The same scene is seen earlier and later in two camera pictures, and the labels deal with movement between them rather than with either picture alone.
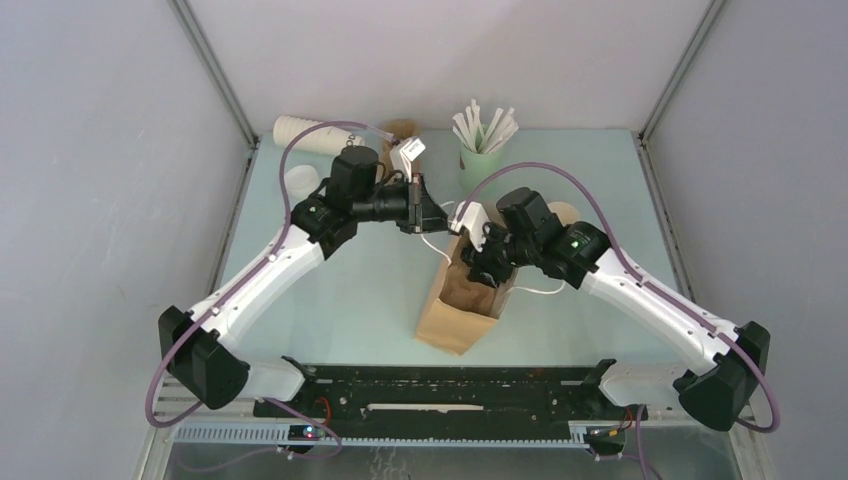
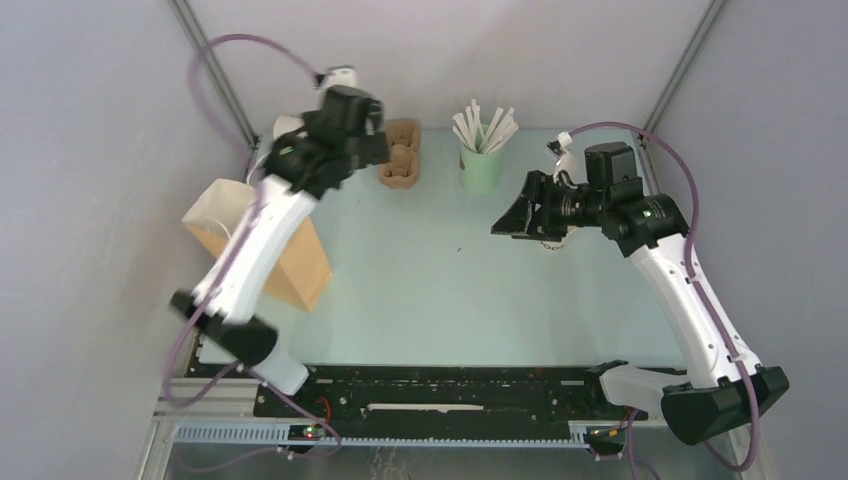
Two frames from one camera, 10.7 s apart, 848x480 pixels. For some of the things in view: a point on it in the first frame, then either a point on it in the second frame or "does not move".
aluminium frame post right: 681,66 does not move
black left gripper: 423,214 -> 376,148
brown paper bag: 461,308 -> 213,211
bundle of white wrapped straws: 470,130 does not move
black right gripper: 479,262 -> 520,219
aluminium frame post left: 215,69 does not move
